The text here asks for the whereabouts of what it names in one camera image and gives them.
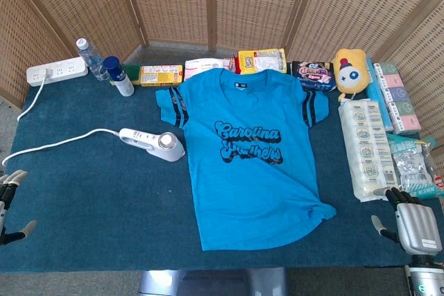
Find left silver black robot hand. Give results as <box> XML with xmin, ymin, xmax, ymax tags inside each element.
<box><xmin>0</xmin><ymin>170</ymin><xmax>38</xmax><ymax>245</ymax></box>

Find green yellow sponge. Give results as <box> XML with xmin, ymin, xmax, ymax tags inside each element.
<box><xmin>110</xmin><ymin>63</ymin><xmax>142</xmax><ymax>86</ymax></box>

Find white power strip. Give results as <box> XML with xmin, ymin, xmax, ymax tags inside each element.
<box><xmin>26</xmin><ymin>56</ymin><xmax>89</xmax><ymax>87</ymax></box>

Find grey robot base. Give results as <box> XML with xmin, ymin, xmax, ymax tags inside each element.
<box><xmin>137</xmin><ymin>267</ymin><xmax>289</xmax><ymax>296</ymax></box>

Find dark teal tablecloth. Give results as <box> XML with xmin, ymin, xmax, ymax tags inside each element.
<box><xmin>0</xmin><ymin>73</ymin><xmax>444</xmax><ymax>273</ymax></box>

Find dark sanitary pad package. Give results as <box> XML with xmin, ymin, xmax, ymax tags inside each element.
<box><xmin>290</xmin><ymin>60</ymin><xmax>338</xmax><ymax>92</ymax></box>

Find blue printed t-shirt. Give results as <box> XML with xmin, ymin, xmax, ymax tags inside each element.
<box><xmin>155</xmin><ymin>68</ymin><xmax>337</xmax><ymax>252</ymax></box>

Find clear plastic water bottle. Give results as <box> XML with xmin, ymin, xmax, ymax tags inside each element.
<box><xmin>76</xmin><ymin>37</ymin><xmax>110</xmax><ymax>81</ymax></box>

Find white handheld steam iron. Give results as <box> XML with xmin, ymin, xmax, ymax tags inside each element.
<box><xmin>119</xmin><ymin>128</ymin><xmax>186</xmax><ymax>162</ymax></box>

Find white power cable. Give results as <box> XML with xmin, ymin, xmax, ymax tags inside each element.
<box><xmin>1</xmin><ymin>68</ymin><xmax>121</xmax><ymax>168</ymax></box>

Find yellow rectangular box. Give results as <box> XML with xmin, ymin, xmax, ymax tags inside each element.
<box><xmin>139</xmin><ymin>64</ymin><xmax>184</xmax><ymax>87</ymax></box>

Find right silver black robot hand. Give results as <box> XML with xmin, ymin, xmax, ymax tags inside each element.
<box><xmin>370</xmin><ymin>186</ymin><xmax>438</xmax><ymax>256</ymax></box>

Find light blue long package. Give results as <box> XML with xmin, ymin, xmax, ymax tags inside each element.
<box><xmin>366</xmin><ymin>55</ymin><xmax>395</xmax><ymax>130</ymax></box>

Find pastel tissue multipack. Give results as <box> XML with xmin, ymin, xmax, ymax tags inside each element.
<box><xmin>373</xmin><ymin>62</ymin><xmax>422</xmax><ymax>136</ymax></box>

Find yellow clear snack package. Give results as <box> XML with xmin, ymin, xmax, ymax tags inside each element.
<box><xmin>237</xmin><ymin>48</ymin><xmax>288</xmax><ymax>75</ymax></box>

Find teal bag silver sachets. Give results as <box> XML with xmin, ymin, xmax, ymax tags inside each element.
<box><xmin>386</xmin><ymin>132</ymin><xmax>444</xmax><ymax>200</ymax></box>

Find yellow plush toy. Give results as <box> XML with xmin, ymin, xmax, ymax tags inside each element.
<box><xmin>332</xmin><ymin>48</ymin><xmax>370</xmax><ymax>103</ymax></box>

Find long white cotton pack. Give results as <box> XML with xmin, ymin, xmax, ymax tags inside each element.
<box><xmin>338</xmin><ymin>98</ymin><xmax>400</xmax><ymax>203</ymax></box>

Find clear bottle red label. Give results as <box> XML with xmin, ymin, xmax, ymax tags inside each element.
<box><xmin>425</xmin><ymin>136</ymin><xmax>444</xmax><ymax>193</ymax></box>

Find pink white soft package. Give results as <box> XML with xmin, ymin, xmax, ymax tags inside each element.
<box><xmin>182</xmin><ymin>58</ymin><xmax>237</xmax><ymax>82</ymax></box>

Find white bottle blue cap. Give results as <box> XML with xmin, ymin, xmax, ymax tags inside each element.
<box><xmin>103</xmin><ymin>55</ymin><xmax>135</xmax><ymax>98</ymax></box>

